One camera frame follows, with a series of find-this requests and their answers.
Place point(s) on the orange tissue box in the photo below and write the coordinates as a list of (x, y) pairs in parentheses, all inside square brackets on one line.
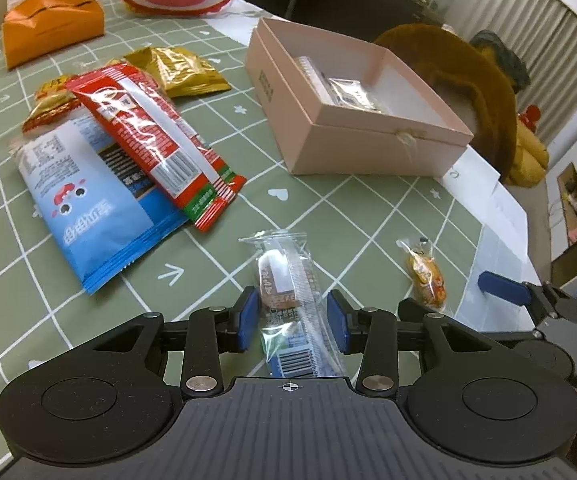
[(53, 27)]

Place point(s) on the small orange candy packet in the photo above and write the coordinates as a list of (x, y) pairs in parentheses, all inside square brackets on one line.
[(428, 275)]

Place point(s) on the gold snack packet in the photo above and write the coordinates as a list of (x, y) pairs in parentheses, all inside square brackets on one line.
[(188, 72)]

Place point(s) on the yellow red snack packet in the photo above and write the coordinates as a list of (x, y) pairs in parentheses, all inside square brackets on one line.
[(51, 107)]

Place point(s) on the white ribbed packet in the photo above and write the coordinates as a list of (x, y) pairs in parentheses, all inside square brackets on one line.
[(313, 75)]

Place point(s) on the wooden side cabinet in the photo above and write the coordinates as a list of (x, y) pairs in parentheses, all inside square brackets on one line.
[(575, 195)]

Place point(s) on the blue white snack packet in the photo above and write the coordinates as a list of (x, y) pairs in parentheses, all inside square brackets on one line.
[(93, 210)]

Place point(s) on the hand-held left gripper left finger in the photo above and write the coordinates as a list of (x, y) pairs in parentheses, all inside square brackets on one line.
[(249, 320)]

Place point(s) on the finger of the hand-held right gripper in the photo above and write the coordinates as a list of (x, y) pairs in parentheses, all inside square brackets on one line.
[(500, 285)]

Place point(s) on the pink cardboard box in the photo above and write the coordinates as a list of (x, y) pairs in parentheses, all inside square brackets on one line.
[(358, 150)]

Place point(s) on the clear brown snack bar packet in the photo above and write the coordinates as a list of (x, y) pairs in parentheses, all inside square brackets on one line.
[(283, 280)]

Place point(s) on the dark green cloth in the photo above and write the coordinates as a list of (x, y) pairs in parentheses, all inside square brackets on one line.
[(503, 57)]

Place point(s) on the silver clear wrapped packet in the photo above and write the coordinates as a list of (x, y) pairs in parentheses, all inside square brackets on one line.
[(353, 92)]

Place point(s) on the yellow plush cushion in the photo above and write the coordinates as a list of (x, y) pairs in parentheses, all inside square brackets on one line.
[(530, 157)]

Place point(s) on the grey curtain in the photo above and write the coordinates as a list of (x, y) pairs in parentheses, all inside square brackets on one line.
[(533, 15)]

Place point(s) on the green checked tablecloth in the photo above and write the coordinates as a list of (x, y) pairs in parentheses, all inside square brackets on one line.
[(268, 200)]

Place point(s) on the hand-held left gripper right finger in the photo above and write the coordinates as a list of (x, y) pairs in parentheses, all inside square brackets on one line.
[(336, 325)]

